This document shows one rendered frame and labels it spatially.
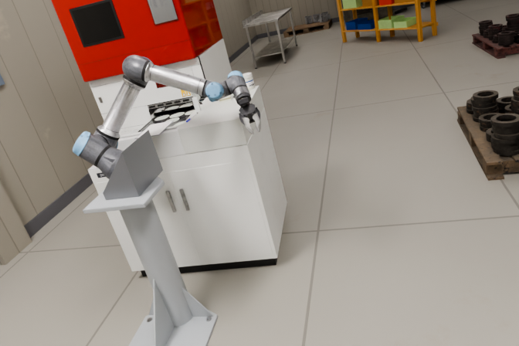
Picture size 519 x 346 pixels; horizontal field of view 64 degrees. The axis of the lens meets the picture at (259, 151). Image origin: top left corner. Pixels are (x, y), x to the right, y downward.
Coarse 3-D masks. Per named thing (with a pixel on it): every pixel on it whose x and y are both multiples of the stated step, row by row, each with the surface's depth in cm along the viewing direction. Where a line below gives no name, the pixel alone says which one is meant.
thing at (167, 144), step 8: (168, 128) 224; (176, 128) 220; (120, 136) 232; (128, 136) 230; (136, 136) 225; (152, 136) 221; (160, 136) 220; (168, 136) 219; (176, 136) 218; (120, 144) 226; (128, 144) 225; (160, 144) 222; (168, 144) 221; (176, 144) 221; (160, 152) 224; (168, 152) 223; (176, 152) 223; (184, 152) 222
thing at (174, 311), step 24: (144, 192) 188; (144, 216) 195; (144, 240) 198; (144, 264) 205; (168, 264) 208; (168, 288) 210; (168, 312) 216; (192, 312) 222; (144, 336) 218; (168, 336) 213; (192, 336) 210
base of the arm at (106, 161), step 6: (108, 150) 188; (114, 150) 189; (120, 150) 191; (102, 156) 186; (108, 156) 186; (114, 156) 186; (96, 162) 187; (102, 162) 186; (108, 162) 186; (114, 162) 184; (102, 168) 187; (108, 168) 185; (108, 174) 186
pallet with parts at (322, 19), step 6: (324, 12) 1129; (306, 18) 1133; (318, 18) 1127; (324, 18) 1093; (330, 18) 1120; (306, 24) 1145; (312, 24) 1114; (318, 24) 1085; (324, 24) 1070; (330, 24) 1101; (288, 30) 1113; (294, 30) 1097; (300, 30) 1162; (306, 30) 1089; (318, 30) 1081; (288, 36) 1108
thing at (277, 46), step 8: (288, 8) 904; (256, 16) 885; (264, 16) 866; (272, 16) 824; (280, 16) 790; (248, 24) 793; (256, 24) 774; (248, 32) 787; (248, 40) 793; (280, 40) 780; (288, 40) 904; (296, 40) 944; (264, 48) 883; (272, 48) 859; (280, 48) 834; (256, 56) 808
